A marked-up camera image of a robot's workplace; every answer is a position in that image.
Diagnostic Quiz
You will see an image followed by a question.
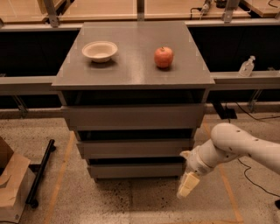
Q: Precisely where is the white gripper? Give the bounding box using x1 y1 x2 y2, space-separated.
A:
177 145 216 199

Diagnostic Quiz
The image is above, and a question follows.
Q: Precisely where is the grey bottom drawer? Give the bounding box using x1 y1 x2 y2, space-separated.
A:
87 163 184 179

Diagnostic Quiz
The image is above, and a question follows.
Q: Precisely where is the grey drawer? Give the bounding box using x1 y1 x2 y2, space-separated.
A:
77 139 194 159
61 104 205 130
87 163 184 179

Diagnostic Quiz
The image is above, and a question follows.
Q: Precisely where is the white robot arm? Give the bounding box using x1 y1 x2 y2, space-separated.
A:
177 123 280 198

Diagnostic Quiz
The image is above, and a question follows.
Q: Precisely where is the grey middle drawer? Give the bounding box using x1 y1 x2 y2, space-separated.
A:
77 139 194 159

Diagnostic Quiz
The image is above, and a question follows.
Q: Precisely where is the grey top drawer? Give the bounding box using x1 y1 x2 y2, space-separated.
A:
61 104 205 130

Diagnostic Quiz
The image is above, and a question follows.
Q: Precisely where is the grey drawer cabinet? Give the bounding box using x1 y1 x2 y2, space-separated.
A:
52 22 214 180

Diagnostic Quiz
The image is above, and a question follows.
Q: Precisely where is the red apple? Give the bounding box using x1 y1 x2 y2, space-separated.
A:
154 46 174 68

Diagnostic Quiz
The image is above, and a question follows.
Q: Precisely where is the clear sanitizer bottle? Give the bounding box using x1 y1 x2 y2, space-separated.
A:
239 55 256 77

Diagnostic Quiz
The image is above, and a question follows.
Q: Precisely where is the white paper bowl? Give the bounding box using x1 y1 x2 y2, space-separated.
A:
82 41 118 63

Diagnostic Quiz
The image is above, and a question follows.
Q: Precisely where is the black metal bar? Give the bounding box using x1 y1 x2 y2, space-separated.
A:
25 139 56 208

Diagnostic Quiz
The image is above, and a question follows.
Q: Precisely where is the brown cardboard box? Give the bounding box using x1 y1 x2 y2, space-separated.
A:
0 137 35 224

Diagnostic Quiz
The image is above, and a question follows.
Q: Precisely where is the black floor bracket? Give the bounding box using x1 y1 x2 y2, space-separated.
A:
212 101 237 120

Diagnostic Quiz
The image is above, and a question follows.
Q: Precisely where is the black floor cable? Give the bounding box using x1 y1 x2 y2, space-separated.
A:
226 101 280 199

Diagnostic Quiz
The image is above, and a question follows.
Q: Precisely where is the grey metal rail frame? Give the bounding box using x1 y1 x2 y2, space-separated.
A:
0 17 280 96

